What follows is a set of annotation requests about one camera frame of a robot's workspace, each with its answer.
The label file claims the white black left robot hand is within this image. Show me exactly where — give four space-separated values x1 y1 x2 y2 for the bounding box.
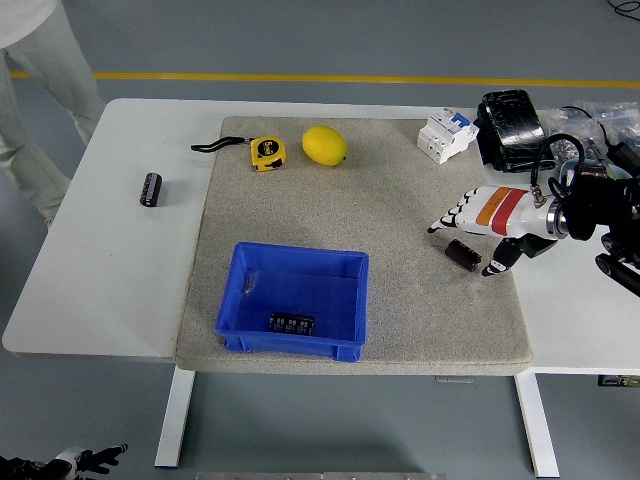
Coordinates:
52 442 130 480

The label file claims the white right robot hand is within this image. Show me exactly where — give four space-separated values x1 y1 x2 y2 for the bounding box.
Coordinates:
426 184 551 279

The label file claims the black table control box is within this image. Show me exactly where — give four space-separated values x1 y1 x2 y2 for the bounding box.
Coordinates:
597 373 640 388

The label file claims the blue plastic box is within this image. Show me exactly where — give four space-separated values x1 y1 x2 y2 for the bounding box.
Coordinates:
214 240 371 362

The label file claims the light blue bowl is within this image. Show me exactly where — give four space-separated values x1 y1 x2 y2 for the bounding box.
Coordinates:
558 158 632 182

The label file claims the black wrapped device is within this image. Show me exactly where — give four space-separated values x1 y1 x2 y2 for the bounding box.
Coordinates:
472 88 557 174

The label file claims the white table leg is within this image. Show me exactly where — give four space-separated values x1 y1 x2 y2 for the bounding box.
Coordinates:
514 372 561 479
153 369 196 469

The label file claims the white blue circuit breaker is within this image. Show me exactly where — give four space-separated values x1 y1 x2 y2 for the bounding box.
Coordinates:
416 109 480 165

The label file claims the clear bag of metal nuts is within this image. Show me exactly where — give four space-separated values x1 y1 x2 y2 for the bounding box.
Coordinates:
543 107 609 162

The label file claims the clear plastic bag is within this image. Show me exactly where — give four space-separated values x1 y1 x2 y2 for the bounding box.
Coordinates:
573 99 640 146

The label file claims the grey-brown mat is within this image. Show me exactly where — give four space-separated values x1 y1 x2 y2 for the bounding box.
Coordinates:
173 116 534 376

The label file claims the yellow lemon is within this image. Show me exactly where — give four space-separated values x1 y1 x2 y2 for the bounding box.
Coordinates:
301 125 348 167

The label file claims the yellow tape measure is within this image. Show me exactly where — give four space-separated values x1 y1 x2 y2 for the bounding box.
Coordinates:
190 135 289 174

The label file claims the person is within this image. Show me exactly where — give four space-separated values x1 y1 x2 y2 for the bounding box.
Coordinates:
0 0 107 227

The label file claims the black power brick with cable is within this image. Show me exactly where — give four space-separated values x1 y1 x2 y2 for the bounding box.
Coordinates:
559 105 640 176

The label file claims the black floor cable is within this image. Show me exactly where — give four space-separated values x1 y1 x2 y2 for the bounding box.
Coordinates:
607 0 640 21

